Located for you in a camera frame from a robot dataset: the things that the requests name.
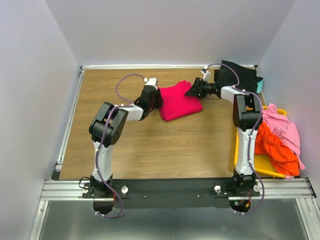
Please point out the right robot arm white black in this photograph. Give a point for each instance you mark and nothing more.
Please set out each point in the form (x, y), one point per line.
(246, 117)

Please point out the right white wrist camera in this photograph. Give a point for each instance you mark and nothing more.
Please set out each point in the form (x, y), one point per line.
(206, 74)

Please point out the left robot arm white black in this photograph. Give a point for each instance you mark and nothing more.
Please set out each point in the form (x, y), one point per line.
(106, 129)

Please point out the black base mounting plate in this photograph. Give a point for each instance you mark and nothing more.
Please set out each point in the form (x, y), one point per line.
(122, 194)

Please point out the folded teal t shirt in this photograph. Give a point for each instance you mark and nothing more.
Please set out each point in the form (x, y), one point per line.
(259, 86)

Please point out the light pink t shirt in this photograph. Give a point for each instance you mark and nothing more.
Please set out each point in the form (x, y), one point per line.
(286, 130)

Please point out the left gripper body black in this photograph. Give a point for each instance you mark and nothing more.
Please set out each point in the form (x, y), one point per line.
(157, 102)

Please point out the magenta t shirt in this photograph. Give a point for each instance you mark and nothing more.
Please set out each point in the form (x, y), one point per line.
(176, 104)

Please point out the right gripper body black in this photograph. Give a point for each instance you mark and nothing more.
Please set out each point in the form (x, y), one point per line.
(205, 89)

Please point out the folded black t shirt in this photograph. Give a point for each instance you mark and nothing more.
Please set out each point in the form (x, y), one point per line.
(248, 78)

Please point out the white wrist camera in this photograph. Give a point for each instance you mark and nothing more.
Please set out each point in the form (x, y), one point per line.
(206, 74)
(152, 82)

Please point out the aluminium frame rail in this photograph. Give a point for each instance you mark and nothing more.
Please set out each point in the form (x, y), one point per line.
(286, 209)

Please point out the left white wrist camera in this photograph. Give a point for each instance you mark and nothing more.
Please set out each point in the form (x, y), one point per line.
(152, 82)

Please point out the yellow plastic bin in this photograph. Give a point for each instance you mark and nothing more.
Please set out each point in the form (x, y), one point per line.
(262, 163)

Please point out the orange t shirt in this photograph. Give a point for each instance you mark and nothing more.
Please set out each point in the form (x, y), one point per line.
(281, 157)

